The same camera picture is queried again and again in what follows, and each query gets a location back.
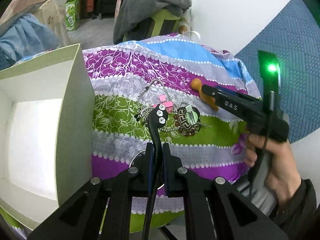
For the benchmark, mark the blue quilted pillow right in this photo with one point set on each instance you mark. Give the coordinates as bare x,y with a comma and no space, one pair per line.
293,36

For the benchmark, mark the green cardboard box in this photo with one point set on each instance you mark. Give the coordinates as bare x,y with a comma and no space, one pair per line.
46,125

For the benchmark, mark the pink hair bow clip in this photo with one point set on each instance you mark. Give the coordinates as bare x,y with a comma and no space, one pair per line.
168,104

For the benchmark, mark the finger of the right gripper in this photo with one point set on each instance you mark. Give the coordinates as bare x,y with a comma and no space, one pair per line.
234,102

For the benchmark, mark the black rhinestone headband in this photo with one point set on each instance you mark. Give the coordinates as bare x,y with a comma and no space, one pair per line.
155,159

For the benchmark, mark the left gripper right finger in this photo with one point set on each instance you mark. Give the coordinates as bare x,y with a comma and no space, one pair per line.
215,209

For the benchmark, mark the pink cream pillow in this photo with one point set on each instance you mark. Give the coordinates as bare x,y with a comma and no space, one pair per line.
16,9

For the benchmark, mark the person's right hand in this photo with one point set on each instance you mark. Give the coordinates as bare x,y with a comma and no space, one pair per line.
283,176

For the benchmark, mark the orange gourd-shaped hair clip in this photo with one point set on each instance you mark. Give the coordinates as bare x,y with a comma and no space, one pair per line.
202,92

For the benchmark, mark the grey blanket on stool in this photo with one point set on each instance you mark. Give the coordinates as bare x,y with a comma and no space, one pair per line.
134,17

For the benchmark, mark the colourful floral striped cloth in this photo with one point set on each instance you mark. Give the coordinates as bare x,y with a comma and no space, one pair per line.
153,86

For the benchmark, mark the green shopping bag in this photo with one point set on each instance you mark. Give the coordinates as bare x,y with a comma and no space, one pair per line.
72,16

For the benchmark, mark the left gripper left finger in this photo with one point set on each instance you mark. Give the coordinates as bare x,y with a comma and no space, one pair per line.
100,209

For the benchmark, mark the light blue bedsheet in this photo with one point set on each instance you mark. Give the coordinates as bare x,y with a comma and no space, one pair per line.
26,37

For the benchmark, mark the green plastic stool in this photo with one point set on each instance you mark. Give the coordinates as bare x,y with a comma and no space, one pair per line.
163,23

